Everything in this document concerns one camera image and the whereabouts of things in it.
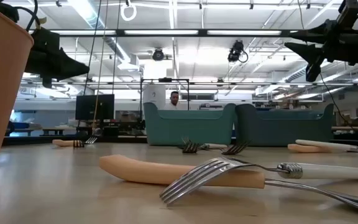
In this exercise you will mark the blue storage crate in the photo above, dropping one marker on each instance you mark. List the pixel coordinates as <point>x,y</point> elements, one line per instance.
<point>19,125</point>

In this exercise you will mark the blue plastic bin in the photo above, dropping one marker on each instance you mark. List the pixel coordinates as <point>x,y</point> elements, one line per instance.
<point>284,133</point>

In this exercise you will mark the wooden workshop table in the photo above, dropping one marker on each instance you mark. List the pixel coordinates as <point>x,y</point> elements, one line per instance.
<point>57,128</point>
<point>353,127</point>

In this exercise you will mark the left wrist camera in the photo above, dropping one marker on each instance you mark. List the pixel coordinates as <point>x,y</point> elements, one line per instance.
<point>5,11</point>

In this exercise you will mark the black overhead light beam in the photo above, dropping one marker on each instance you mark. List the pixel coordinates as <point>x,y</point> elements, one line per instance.
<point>202,32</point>

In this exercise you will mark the person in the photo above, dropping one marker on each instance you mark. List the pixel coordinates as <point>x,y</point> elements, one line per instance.
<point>174,98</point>

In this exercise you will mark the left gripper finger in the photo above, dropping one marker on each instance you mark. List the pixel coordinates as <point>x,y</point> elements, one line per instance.
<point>61,67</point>
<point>47,42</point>

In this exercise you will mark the teal plastic bin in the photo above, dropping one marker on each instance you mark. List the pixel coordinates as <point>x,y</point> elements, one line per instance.
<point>191,130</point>

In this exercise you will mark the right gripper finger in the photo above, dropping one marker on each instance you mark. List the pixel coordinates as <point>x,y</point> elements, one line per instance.
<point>309,51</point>
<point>315,32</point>

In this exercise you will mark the black ceiling camera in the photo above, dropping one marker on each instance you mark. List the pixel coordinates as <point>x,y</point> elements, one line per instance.
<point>158,55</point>
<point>235,51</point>

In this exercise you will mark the orange plastic bin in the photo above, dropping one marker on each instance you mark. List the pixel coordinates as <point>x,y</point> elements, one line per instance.
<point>2,93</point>

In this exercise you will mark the black monitor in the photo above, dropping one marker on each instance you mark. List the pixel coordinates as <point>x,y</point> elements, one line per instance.
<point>95,107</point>

